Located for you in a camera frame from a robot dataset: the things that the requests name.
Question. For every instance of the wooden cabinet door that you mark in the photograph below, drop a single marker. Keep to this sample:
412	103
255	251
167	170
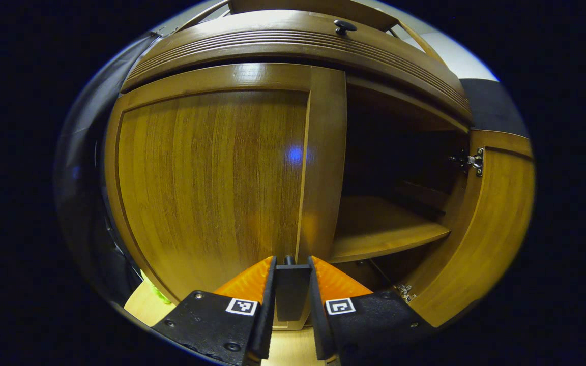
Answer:
486	229
211	178

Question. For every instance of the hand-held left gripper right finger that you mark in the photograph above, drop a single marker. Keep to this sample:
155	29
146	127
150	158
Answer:
314	325

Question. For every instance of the wooden double-door shoe cabinet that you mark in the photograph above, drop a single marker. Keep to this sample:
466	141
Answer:
272	48

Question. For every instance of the metal door hinge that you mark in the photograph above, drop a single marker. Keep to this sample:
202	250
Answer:
405	292
473	161

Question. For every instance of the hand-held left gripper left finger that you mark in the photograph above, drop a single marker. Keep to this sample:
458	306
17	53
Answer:
267	325

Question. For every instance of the wooden inner shelf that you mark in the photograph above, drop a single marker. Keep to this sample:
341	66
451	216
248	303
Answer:
374	229

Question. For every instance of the black round drawer knob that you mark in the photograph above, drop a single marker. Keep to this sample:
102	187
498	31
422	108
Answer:
345	26

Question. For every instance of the green toy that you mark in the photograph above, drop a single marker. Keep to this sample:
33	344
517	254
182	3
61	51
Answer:
156	292

